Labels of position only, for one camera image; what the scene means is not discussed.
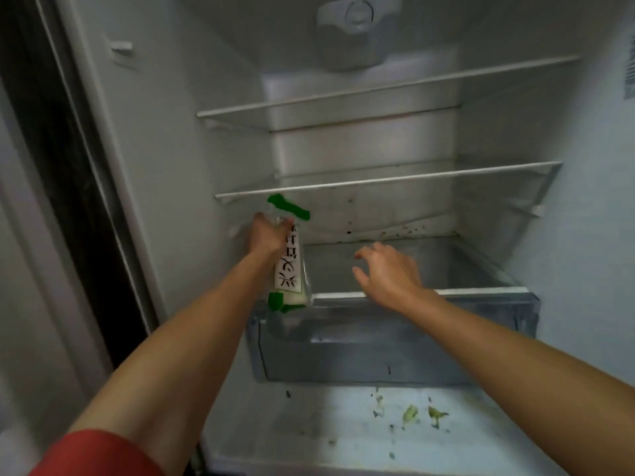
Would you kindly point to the person's left hand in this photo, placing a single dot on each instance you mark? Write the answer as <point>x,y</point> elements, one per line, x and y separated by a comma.
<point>268,240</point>

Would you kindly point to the white thermostat housing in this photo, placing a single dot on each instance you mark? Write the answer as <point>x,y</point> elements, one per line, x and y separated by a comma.
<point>357,24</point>

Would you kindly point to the green item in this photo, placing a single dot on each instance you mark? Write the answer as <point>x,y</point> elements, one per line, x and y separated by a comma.
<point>290,282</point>

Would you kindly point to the person's left forearm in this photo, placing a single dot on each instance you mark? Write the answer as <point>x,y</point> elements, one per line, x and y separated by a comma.
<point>173,351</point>

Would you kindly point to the clear crisper drawer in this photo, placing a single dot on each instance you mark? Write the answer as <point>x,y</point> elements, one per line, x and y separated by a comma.
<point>372,351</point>

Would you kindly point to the person's right forearm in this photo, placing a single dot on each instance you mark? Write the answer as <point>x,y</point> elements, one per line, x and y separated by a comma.
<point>521,371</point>

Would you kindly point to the pink refrigerator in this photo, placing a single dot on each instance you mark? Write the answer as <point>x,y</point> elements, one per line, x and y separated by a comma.
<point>173,143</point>

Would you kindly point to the person's right hand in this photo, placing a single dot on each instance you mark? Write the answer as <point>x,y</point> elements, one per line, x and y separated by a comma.
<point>392,282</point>

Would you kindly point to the grey label sticker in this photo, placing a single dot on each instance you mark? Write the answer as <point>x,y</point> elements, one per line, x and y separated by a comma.
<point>630,69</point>

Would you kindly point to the white door switch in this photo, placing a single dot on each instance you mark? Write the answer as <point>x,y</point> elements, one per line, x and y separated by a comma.
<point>121,47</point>

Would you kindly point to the person's red sleeve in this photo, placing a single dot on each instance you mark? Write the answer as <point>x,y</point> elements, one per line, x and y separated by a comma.
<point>94,456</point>

